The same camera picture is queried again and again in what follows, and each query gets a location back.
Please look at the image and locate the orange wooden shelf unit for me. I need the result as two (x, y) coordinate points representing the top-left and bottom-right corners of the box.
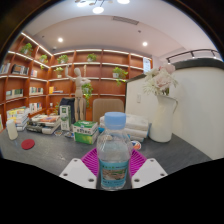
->
(0, 31), (154, 124)

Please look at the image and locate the branched ceiling lamp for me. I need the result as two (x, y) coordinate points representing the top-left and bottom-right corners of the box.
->
(74, 0), (131, 15)

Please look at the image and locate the black ceiling track light rail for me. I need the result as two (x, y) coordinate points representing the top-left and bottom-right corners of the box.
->
(165, 48), (219, 64)

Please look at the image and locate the translucent cream plastic cup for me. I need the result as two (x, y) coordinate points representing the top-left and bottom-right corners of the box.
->
(5, 119), (19, 141)

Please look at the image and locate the white ceramic vase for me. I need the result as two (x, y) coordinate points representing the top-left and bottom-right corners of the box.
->
(148, 94), (179, 144)

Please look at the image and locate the ceiling air vent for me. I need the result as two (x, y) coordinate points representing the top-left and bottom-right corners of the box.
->
(112, 15), (140, 26)

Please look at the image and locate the tall green white carton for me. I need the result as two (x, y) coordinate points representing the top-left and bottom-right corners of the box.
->
(59, 104), (72, 132)

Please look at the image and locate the green white box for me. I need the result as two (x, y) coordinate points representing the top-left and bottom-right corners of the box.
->
(72, 120), (100, 145)

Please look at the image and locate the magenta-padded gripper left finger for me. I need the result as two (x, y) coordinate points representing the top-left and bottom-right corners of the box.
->
(58, 147), (101, 190)

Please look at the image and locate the flat round red coaster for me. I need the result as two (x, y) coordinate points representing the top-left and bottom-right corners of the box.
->
(20, 138), (36, 151)

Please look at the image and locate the clear blue-capped water bottle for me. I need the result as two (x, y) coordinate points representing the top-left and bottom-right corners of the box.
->
(96, 111), (134, 192)

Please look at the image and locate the stack of dark books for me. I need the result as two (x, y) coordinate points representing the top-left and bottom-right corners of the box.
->
(26, 114), (62, 135)

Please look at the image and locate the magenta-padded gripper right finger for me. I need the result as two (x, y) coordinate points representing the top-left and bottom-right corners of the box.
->
(128, 148), (169, 190)

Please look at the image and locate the wooden artist mannequin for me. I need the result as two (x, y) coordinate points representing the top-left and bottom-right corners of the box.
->
(65, 65), (92, 123)

